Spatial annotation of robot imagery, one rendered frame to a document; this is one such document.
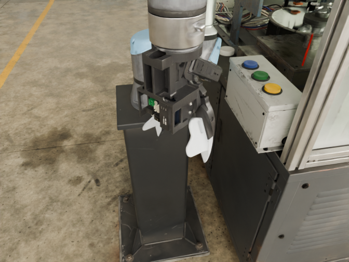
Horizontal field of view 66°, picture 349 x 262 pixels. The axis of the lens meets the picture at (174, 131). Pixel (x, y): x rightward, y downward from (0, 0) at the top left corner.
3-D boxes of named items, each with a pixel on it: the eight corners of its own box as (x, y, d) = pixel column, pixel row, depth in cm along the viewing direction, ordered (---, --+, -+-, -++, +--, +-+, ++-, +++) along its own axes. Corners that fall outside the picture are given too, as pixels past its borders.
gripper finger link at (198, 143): (187, 176, 46) (169, 128, 42) (207, 157, 49) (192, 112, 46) (202, 179, 43) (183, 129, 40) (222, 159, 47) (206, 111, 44)
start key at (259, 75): (269, 83, 73) (271, 76, 72) (255, 84, 73) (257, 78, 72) (263, 76, 76) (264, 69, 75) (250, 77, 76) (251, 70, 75)
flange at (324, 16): (309, 24, 92) (311, 16, 91) (299, 14, 101) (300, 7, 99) (342, 24, 92) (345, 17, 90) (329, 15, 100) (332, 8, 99)
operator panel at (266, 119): (294, 148, 74) (312, 102, 64) (257, 153, 72) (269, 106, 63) (253, 95, 95) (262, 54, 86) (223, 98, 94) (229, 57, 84)
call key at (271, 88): (282, 96, 68) (284, 90, 67) (267, 98, 67) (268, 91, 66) (274, 88, 71) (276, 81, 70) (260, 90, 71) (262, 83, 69)
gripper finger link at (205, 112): (193, 139, 47) (176, 92, 44) (199, 134, 48) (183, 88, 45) (215, 141, 43) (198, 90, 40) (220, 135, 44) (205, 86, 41)
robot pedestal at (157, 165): (122, 268, 122) (89, 145, 75) (120, 196, 152) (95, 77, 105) (207, 252, 128) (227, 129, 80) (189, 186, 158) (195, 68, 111)
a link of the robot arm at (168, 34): (173, -2, 39) (222, 9, 35) (173, 31, 42) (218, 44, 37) (135, 10, 34) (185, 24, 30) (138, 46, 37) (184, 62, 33)
